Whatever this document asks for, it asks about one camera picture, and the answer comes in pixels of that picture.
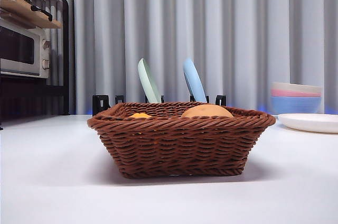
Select white plate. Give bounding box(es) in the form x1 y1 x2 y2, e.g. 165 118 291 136
277 113 338 134

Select grey curtain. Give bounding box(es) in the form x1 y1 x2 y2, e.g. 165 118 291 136
0 0 338 116

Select wooden board with black handle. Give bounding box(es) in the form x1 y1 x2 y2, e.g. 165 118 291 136
0 0 63 29

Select cream bowl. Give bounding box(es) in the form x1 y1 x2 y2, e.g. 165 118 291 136
271 81 323 94

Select pink bowl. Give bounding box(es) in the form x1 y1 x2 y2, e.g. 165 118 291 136
270 88 322 98

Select pale green plate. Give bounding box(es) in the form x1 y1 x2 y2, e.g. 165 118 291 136
137 58 162 104

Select black plate rack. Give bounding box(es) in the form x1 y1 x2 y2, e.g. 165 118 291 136
91 94 227 117

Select silver toaster oven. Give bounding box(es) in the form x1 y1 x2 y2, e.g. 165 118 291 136
0 19 51 79

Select brown wicker basket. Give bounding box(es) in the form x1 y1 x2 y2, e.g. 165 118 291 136
87 101 277 180

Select orange corn cob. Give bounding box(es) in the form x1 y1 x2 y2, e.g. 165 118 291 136
128 112 153 119

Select black metal shelf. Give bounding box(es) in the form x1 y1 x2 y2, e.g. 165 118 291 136
0 0 70 130

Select tan potato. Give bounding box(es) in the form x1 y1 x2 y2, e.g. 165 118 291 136
181 104 234 119

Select light blue plate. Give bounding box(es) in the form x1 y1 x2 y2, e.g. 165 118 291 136
183 58 208 104

